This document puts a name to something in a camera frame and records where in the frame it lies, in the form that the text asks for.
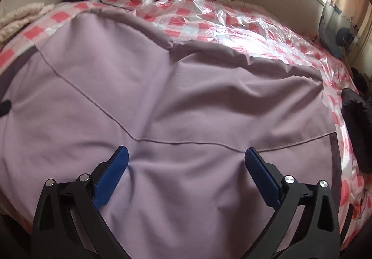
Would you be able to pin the blue printed pillow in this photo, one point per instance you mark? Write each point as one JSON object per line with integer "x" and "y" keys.
{"x": 337, "y": 32}

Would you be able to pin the beige knitted blanket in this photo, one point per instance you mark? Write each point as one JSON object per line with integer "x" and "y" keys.
{"x": 17, "y": 19}

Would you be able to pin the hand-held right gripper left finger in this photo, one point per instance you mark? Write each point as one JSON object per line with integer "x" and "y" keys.
{"x": 112, "y": 177}

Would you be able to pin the black padded jacket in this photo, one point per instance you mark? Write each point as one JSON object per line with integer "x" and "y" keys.
{"x": 356, "y": 125}

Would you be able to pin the pink checked bed sheet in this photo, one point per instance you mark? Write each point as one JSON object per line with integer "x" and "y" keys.
{"x": 61, "y": 16}

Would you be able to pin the clear plastic sheet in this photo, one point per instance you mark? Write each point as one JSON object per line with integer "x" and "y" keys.
{"x": 203, "y": 6}

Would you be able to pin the lilac large garment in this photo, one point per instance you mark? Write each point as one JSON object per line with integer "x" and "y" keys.
{"x": 174, "y": 87}

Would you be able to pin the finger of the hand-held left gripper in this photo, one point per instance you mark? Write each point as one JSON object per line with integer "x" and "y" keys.
{"x": 4, "y": 108}

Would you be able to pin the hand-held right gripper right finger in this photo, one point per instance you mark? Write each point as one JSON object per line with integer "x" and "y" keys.
{"x": 261, "y": 177}

